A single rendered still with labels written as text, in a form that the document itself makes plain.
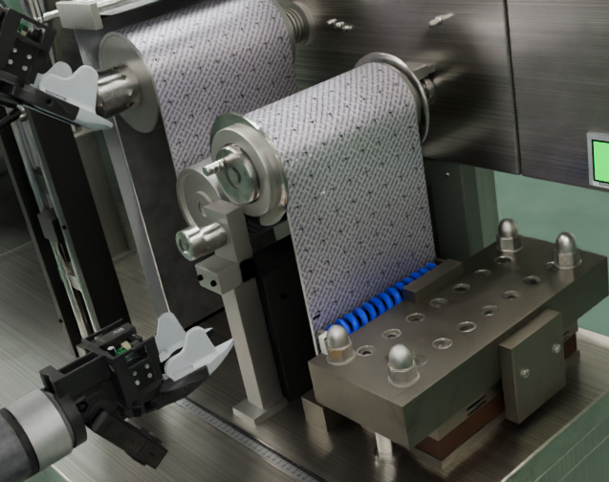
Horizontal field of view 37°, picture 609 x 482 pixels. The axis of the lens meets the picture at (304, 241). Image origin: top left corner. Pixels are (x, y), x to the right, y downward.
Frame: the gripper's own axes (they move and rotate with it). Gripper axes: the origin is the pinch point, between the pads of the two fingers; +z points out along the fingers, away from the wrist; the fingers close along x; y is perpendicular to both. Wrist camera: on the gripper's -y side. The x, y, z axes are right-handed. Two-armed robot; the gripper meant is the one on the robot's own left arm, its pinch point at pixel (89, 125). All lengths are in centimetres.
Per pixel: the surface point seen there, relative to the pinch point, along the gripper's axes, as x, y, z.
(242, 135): -3.7, 5.6, 16.9
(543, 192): 134, 58, 283
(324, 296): -7.7, -9.3, 34.8
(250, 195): -4.3, -0.7, 20.7
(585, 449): -33, -16, 63
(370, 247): -7.7, -1.2, 39.8
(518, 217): 129, 42, 263
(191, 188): 12.9, -1.7, 24.3
